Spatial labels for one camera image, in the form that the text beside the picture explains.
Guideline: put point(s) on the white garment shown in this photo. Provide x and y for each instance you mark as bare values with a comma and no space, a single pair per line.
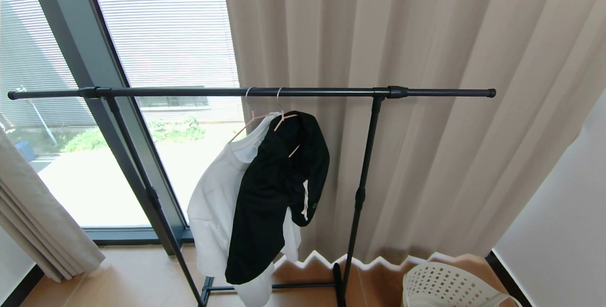
213,212

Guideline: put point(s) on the black garment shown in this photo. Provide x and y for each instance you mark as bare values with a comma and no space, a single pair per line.
270,193

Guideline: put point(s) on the white laundry basket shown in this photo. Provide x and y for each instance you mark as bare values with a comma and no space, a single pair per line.
445,283

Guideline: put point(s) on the window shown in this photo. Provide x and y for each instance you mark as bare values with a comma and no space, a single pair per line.
57,13

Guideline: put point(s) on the beige curtain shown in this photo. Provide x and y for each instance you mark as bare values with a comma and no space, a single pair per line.
426,37
33,221

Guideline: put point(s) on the pink clothes hanger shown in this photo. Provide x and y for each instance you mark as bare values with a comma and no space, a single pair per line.
282,117
250,118

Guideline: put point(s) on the black clothes rack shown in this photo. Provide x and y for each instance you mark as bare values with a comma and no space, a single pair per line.
189,92

